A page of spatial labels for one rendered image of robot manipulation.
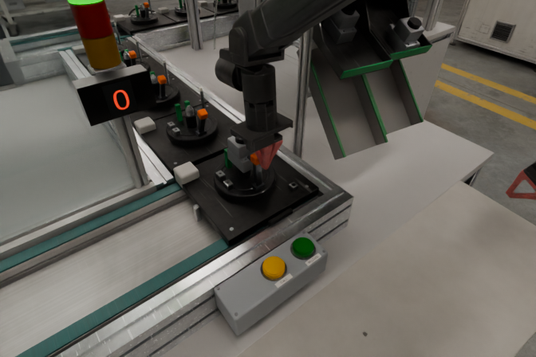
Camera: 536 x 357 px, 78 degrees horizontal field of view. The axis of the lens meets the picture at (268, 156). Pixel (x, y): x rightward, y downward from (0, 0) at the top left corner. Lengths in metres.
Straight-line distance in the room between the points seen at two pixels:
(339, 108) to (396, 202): 0.29
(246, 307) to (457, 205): 0.62
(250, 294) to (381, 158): 0.62
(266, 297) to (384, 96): 0.61
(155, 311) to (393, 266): 0.49
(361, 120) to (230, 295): 0.52
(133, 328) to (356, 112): 0.66
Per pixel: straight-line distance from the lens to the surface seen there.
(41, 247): 0.80
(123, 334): 0.62
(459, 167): 1.12
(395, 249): 0.83
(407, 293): 0.77
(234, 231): 0.67
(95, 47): 0.61
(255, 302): 0.60
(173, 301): 0.62
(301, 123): 0.84
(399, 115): 0.97
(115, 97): 0.64
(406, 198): 0.95
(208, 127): 0.92
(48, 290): 0.77
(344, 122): 0.84
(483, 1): 4.79
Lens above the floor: 1.49
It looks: 38 degrees down
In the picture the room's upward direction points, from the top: straight up
